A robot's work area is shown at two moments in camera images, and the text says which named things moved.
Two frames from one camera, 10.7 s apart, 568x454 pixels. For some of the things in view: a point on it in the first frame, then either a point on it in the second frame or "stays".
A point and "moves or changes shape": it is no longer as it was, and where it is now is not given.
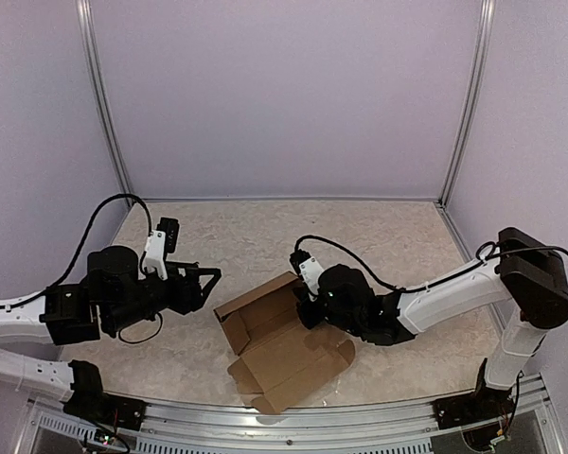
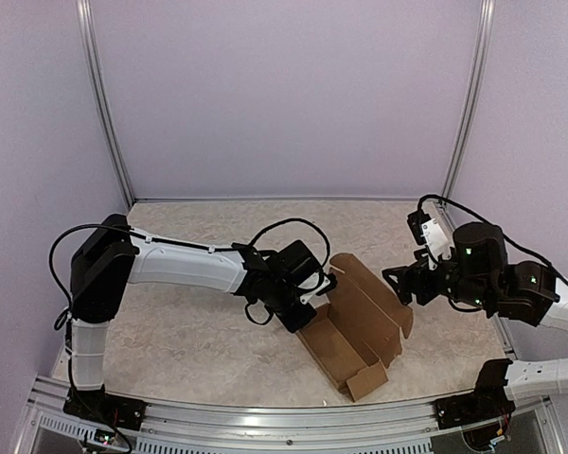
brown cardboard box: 282,358 moves or changes shape
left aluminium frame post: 97,81 stays
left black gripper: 186,304 → 294,324
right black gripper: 308,319 → 408,274
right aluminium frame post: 480,61 stays
